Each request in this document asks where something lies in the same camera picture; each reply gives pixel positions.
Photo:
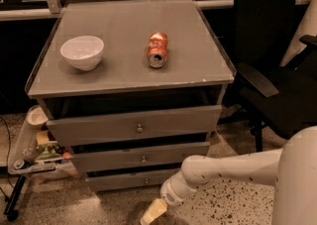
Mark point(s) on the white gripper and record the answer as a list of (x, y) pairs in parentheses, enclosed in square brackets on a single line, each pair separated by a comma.
[(169, 193)]

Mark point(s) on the grey drawer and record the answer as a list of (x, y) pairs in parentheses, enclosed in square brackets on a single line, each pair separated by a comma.
[(130, 180), (138, 157), (133, 126)]

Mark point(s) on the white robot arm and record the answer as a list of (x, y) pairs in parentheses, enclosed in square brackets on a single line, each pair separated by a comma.
[(291, 170)]

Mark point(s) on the grey drawer cabinet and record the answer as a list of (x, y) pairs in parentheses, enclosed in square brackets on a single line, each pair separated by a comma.
[(196, 72)]

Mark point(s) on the green snack bag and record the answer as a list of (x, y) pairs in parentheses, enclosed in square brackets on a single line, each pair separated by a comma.
[(48, 151)]

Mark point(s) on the black tray stand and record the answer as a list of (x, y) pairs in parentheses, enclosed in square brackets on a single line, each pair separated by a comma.
[(10, 210)]

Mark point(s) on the crushed orange soda can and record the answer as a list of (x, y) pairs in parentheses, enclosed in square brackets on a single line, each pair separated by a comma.
[(157, 50)]

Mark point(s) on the black office chair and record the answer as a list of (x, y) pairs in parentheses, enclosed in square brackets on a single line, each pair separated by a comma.
[(280, 97)]

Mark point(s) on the white ceramic bowl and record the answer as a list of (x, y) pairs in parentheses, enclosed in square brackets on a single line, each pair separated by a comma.
[(83, 52)]

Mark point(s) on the metal railing bar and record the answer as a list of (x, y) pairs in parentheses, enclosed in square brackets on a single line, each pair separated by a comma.
[(31, 14)]

